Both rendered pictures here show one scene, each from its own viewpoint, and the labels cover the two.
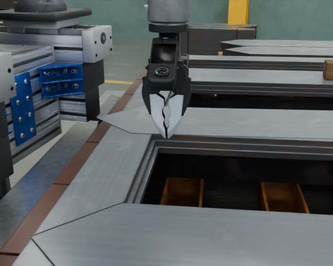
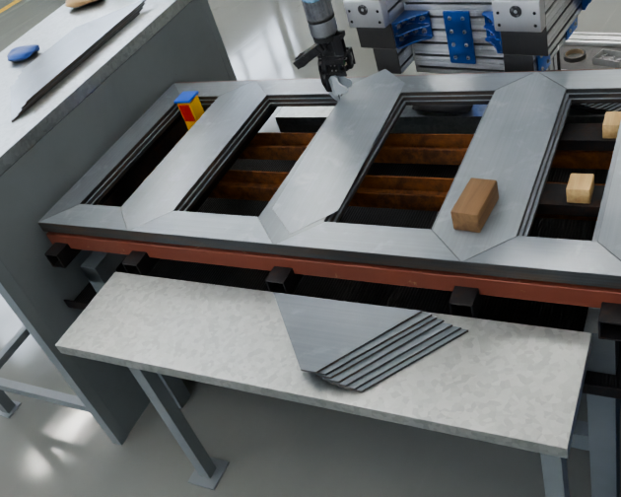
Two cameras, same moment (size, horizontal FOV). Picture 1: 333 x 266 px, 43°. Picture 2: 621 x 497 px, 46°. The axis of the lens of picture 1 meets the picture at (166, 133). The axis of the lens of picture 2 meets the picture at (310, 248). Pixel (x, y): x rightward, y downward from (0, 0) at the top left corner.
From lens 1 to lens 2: 2.44 m
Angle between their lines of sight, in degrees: 99
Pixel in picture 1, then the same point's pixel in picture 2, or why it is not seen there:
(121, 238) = (242, 98)
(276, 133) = (319, 140)
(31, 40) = not seen: outside the picture
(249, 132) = (328, 129)
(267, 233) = (225, 128)
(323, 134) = (309, 160)
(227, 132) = (332, 121)
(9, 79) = (378, 17)
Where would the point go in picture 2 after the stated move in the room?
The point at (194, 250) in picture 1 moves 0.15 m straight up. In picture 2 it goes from (226, 112) to (208, 69)
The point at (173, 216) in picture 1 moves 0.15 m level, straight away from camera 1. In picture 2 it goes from (248, 107) to (293, 104)
